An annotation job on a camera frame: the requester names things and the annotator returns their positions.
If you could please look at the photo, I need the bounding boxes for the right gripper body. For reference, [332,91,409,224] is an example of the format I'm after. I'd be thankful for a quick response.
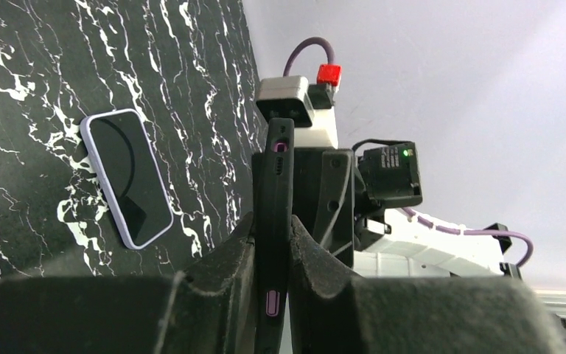
[293,108,422,267]

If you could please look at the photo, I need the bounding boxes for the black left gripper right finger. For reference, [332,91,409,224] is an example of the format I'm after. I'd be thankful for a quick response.
[289,218,566,353]

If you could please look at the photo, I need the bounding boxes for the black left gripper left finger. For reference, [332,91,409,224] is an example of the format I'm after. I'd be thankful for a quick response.
[0,214,255,353]

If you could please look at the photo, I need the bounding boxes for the black phone case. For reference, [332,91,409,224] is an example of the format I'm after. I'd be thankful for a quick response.
[253,118,294,353]

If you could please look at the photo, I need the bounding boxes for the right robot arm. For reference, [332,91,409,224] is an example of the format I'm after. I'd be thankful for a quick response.
[282,109,566,353]

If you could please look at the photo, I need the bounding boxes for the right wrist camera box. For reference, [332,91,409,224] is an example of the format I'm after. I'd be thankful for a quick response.
[256,76,315,128]

